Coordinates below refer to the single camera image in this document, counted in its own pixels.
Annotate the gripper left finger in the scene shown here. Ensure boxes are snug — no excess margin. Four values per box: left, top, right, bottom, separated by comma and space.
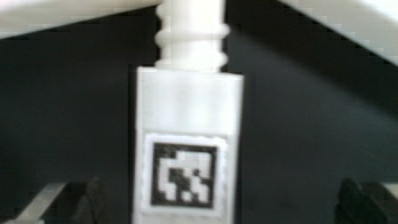
11, 178, 111, 224

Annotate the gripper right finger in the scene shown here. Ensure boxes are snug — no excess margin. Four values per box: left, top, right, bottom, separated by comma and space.
335, 179, 398, 224

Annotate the white table leg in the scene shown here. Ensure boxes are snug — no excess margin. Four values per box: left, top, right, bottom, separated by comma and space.
132, 0, 244, 224

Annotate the white square tabletop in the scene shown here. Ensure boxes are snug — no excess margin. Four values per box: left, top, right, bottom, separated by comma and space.
0, 0, 398, 66

